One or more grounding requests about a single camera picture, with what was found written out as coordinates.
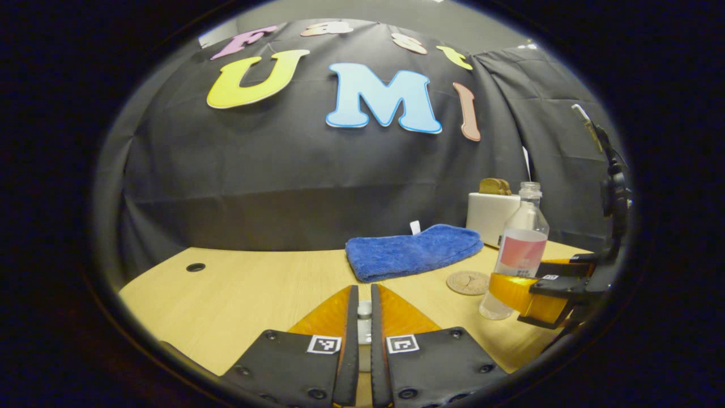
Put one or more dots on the blue towel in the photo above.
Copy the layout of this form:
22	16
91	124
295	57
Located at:
408	255

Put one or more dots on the white toaster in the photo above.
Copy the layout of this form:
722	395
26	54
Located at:
487	218

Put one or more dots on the clear pink-label water bottle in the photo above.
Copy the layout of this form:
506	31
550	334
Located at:
521	249

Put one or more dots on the brown bread slice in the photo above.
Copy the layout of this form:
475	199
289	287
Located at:
508	188
490	187

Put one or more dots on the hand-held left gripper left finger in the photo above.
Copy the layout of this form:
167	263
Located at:
352	351

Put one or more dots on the round wooden coaster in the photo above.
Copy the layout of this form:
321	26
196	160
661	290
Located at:
464	283

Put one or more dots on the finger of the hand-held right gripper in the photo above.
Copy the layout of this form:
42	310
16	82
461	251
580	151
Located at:
561	285
566	268

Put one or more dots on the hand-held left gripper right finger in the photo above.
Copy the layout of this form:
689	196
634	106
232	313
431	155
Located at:
378	351

